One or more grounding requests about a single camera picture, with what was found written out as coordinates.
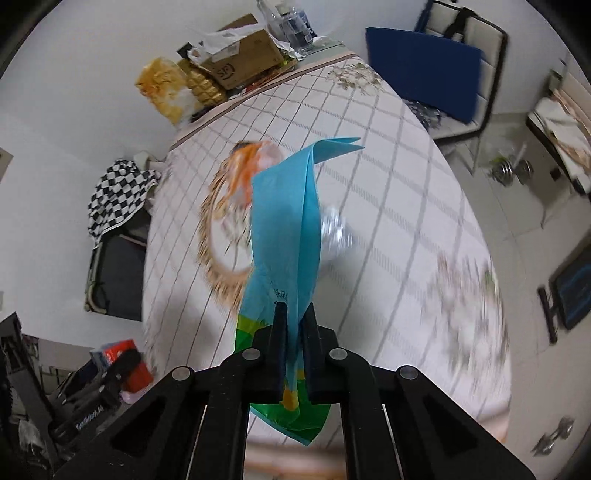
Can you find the cardboard shipping box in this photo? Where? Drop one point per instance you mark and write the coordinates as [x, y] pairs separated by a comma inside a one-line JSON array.
[[240, 53]]

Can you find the white chair with cloth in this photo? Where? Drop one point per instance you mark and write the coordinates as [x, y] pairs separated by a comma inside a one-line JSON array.
[[562, 121]]

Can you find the clear water bottle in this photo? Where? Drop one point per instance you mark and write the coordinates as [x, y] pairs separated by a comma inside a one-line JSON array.
[[296, 27]]

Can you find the dumbbell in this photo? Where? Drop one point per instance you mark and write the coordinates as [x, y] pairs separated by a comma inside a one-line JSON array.
[[507, 170]]

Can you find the orange plastic wrapper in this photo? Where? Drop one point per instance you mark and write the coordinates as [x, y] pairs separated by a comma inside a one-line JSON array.
[[245, 161]]

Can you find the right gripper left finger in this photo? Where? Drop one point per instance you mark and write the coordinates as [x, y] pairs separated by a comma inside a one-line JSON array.
[[191, 424]]

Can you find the checkered cloth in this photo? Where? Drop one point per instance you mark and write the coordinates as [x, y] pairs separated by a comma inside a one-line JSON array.
[[118, 195]]

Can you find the large silver blister pack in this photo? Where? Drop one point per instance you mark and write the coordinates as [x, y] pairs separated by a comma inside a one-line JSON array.
[[337, 236]]

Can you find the yellow snack bag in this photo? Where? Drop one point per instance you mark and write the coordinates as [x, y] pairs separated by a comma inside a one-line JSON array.
[[164, 84]]

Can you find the patterned tablecloth table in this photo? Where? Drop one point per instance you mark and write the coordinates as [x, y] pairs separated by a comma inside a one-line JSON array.
[[412, 282]]

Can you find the blue green plastic bag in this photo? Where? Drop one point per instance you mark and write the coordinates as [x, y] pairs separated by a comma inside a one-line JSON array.
[[286, 231]]

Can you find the blue red milk carton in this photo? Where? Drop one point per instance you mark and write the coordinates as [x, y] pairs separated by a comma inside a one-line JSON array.
[[125, 363]]

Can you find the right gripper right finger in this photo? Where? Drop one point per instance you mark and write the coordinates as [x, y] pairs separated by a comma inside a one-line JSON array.
[[398, 424]]

